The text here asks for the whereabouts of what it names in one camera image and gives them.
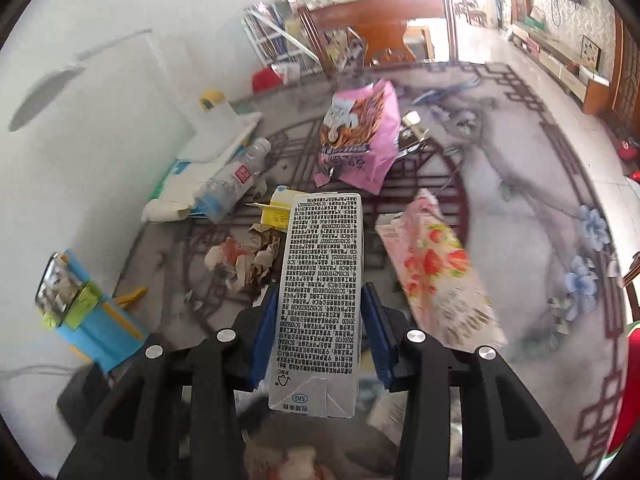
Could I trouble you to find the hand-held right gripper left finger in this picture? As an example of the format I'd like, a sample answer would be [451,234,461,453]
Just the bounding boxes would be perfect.
[57,282,281,480]

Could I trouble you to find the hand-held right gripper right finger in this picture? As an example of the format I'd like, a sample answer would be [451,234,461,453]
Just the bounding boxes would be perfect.
[362,282,583,480]

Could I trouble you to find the grey printed drink carton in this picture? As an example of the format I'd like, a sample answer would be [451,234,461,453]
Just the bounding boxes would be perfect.
[268,192,363,420]

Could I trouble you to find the pale plastic bag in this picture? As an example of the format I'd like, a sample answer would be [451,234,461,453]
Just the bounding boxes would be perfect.
[240,392,403,480]

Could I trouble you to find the clear plastic bottle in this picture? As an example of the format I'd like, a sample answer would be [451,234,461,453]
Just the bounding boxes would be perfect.
[197,137,272,224]

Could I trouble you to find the crumpled paper wrapper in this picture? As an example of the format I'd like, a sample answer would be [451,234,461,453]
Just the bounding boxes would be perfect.
[204,223,283,293]

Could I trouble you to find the strawberry print carton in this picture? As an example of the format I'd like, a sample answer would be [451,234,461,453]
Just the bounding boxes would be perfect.
[375,188,507,351]

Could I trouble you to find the yellow flattened carton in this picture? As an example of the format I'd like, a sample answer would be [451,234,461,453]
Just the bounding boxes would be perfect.
[246,186,308,233]

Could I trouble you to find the yellow plastic clip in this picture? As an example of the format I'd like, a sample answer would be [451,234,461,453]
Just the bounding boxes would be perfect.
[115,286,148,307]

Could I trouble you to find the blue toy stand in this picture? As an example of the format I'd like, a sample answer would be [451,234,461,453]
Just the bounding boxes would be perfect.
[35,250,151,373]

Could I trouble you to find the stack of white books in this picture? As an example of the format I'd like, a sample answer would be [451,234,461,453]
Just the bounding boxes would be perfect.
[141,145,251,223]

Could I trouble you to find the pink snack bag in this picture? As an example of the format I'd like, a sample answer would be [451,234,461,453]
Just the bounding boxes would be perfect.
[312,79,401,195]

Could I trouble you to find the smartphone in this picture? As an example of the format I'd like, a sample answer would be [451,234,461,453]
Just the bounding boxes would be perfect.
[36,255,83,321]

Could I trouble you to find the blue silver wrapper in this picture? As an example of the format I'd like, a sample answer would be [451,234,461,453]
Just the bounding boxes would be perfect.
[412,85,471,106]

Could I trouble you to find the red bag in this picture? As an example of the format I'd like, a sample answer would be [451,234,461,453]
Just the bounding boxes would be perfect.
[251,67,281,93]

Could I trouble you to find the red round object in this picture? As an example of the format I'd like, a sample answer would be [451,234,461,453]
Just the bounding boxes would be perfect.
[607,320,640,466]

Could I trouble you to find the white magazine rack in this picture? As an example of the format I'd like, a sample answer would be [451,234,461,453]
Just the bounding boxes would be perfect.
[242,0,326,76]

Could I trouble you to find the wooden chair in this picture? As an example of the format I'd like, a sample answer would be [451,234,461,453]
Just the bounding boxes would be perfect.
[297,0,458,78]

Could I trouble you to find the white desk lamp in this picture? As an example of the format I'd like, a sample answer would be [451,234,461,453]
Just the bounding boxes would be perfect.
[7,29,263,161]

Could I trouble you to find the long low cabinet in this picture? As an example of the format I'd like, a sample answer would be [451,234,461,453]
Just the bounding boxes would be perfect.
[510,15,611,111]

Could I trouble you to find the small picture frame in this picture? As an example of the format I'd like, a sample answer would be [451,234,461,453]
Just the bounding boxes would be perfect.
[581,35,601,67]

